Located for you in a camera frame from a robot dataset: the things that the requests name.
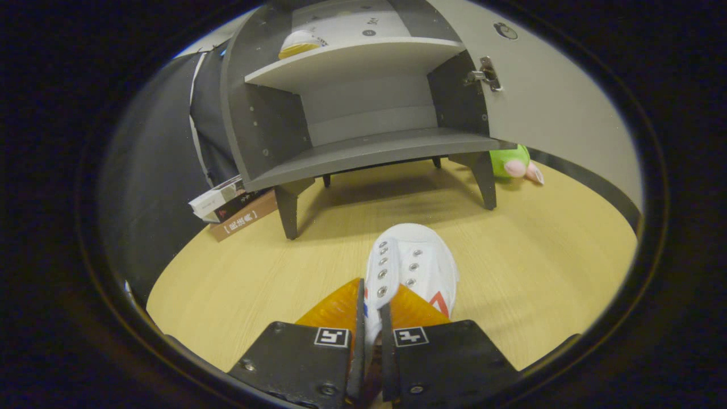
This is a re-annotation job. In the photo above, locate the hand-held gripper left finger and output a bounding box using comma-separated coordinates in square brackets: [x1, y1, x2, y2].
[227, 277, 366, 409]

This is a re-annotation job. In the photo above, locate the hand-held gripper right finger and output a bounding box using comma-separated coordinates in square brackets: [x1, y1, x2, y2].
[379, 284, 520, 409]

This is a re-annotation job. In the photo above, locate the white shoe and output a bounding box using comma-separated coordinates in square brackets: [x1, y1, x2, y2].
[363, 223, 459, 347]
[278, 30, 329, 60]

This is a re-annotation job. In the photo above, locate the grey shoe cabinet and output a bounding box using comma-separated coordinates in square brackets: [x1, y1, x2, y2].
[220, 0, 517, 240]

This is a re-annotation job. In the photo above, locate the metal door hinge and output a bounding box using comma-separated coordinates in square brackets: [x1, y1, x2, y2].
[463, 56, 503, 93]

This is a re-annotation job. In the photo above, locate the brown book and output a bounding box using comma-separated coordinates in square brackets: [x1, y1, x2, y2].
[209, 190, 279, 243]

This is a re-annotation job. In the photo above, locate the black book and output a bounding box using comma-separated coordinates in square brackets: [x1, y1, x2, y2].
[202, 190, 273, 224]

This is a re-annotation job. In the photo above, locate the green plush toy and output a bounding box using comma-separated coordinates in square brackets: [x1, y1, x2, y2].
[490, 144, 545, 185]

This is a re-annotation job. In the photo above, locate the black backdrop cloth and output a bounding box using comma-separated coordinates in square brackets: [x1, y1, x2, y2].
[99, 48, 239, 307]

